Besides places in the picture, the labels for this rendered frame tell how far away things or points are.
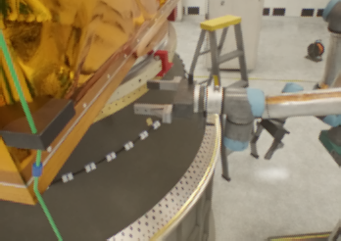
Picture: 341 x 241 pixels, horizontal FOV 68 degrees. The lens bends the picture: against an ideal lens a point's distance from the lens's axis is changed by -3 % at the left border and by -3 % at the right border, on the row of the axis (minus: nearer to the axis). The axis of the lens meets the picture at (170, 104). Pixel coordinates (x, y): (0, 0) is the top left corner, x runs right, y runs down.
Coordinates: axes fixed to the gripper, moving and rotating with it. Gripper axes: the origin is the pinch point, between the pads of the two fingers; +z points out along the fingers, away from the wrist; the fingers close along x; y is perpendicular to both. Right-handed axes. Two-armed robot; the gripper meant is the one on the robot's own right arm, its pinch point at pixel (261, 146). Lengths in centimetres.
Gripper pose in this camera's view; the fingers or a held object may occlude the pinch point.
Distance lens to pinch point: 125.2
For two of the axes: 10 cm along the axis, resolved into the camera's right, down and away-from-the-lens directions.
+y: 9.3, 2.5, 2.8
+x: -1.6, -4.1, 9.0
